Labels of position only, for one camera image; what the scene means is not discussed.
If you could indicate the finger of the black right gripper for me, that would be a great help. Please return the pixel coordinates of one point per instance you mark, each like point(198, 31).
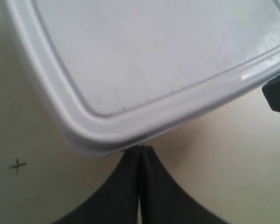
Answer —
point(271, 91)

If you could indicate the white lidded plastic container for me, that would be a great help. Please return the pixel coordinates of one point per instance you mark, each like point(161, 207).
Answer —
point(114, 73)

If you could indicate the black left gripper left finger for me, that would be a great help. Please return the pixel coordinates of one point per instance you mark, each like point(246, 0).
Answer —
point(116, 200)

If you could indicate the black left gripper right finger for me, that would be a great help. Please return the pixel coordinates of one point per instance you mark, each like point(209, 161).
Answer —
point(162, 200)

